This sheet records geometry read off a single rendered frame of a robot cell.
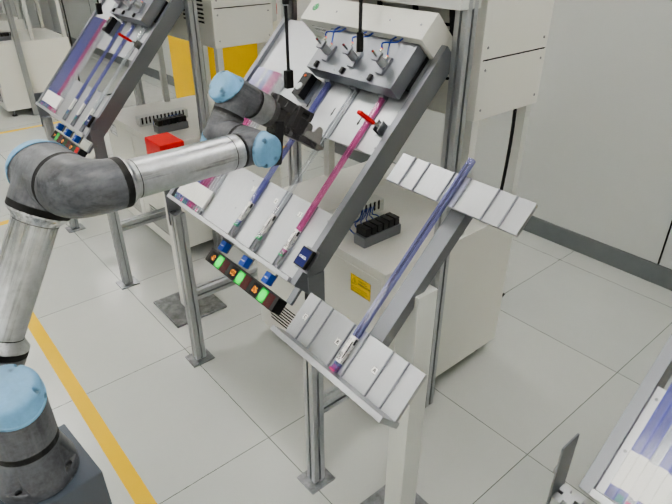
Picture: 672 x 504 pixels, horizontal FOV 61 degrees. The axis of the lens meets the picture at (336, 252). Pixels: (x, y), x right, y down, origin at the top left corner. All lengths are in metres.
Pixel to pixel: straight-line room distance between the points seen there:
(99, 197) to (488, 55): 1.09
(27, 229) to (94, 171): 0.19
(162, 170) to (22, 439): 0.54
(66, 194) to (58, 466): 0.52
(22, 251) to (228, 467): 1.04
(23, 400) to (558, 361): 1.89
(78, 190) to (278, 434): 1.21
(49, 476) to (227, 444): 0.86
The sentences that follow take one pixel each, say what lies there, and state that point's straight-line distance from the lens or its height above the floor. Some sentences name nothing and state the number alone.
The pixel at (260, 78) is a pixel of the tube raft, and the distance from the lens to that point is 1.91.
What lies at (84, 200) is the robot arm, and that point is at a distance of 1.07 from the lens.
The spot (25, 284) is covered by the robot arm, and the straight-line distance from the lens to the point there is 1.22.
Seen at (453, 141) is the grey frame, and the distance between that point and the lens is 1.58.
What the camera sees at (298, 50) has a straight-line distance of 1.89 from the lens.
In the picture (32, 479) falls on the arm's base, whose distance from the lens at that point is 1.26.
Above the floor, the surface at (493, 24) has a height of 1.26.
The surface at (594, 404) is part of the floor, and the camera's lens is 2.29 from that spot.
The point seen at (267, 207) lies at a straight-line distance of 1.59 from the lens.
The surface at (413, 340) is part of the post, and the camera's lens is 1.24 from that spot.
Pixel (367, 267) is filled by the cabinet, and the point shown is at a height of 0.61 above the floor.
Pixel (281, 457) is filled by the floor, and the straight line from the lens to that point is 1.95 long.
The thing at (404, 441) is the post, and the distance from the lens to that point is 1.46.
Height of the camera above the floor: 1.49
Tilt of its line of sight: 30 degrees down
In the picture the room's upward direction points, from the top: straight up
